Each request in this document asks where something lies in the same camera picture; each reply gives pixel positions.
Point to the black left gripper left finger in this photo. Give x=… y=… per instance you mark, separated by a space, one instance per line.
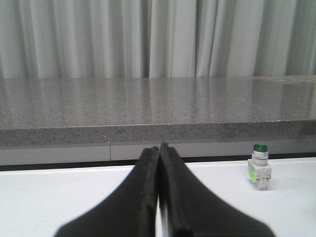
x=129 y=211

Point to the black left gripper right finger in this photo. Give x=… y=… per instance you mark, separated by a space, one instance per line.
x=189 y=209

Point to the grey granite counter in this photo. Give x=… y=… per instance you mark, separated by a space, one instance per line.
x=63 y=122

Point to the grey curtain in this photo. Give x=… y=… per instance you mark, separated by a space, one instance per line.
x=156 y=38

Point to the green pushbutton switch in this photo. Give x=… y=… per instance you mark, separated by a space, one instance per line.
x=259 y=171

